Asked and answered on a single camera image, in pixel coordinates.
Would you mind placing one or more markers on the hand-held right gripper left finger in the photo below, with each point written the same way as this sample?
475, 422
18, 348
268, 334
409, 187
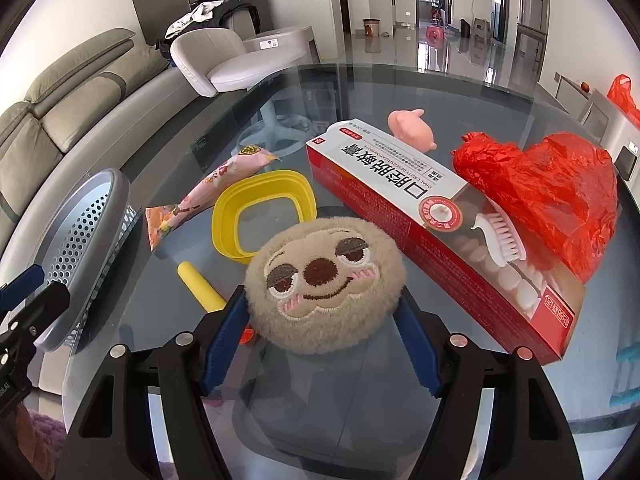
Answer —
225, 345

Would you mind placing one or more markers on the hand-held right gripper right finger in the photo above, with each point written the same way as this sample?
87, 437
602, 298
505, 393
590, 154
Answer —
420, 350

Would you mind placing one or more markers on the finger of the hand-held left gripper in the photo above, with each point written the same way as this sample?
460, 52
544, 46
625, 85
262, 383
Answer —
22, 281
45, 305

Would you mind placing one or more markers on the grey perforated waste basket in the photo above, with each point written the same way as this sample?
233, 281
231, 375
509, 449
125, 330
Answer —
75, 240

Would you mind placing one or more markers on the round sloth plush toy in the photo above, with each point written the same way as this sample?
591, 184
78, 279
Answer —
325, 280

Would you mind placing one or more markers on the pink snack packet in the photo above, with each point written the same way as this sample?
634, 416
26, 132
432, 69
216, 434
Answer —
200, 195

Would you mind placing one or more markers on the red white toothpaste box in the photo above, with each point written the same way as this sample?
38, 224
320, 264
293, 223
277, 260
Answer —
400, 190

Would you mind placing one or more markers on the red plastic bag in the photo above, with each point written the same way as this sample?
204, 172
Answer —
550, 185

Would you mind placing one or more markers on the yellow stick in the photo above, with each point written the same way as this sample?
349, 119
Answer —
200, 287

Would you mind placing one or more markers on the pink fuzzy cloth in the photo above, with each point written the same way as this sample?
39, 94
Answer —
42, 430

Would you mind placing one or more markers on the grey sofa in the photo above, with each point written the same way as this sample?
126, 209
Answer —
60, 125

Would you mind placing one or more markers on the teal plastic stool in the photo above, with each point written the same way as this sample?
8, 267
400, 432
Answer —
629, 360

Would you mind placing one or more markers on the pink pig toy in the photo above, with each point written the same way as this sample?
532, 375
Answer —
410, 127

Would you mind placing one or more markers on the beige swivel chair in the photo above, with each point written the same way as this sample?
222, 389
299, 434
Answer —
225, 60

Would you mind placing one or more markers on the white low cabinet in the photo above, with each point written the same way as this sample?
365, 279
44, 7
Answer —
600, 115

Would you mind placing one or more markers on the white box with label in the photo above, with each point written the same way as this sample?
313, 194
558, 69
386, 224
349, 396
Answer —
280, 40

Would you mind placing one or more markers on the orange fruit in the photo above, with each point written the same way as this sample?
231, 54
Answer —
583, 86

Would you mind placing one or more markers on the white garment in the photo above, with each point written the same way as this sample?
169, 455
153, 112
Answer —
192, 15

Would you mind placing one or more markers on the pink plastic stool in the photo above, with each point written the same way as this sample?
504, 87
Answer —
434, 32

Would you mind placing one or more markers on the orange plastic bag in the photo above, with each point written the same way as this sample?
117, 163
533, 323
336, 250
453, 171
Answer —
625, 97

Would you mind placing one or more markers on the black bin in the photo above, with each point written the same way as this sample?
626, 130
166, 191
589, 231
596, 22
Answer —
465, 27

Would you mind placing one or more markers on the brown waste bin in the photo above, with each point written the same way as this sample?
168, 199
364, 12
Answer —
371, 27

